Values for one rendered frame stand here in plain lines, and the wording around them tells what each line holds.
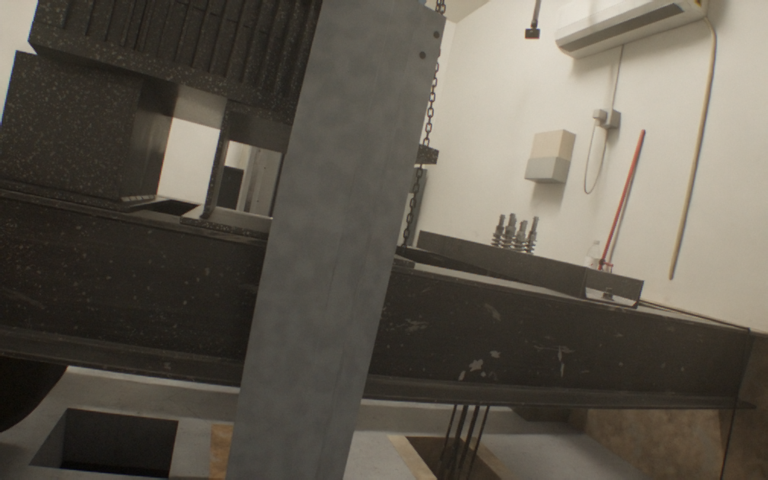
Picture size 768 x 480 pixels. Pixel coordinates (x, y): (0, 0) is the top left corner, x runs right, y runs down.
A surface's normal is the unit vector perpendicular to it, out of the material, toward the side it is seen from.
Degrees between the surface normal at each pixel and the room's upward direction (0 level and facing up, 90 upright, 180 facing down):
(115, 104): 90
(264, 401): 90
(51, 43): 90
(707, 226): 90
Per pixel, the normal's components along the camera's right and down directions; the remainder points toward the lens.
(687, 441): -0.92, -0.18
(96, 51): 0.51, 0.17
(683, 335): 0.31, 0.13
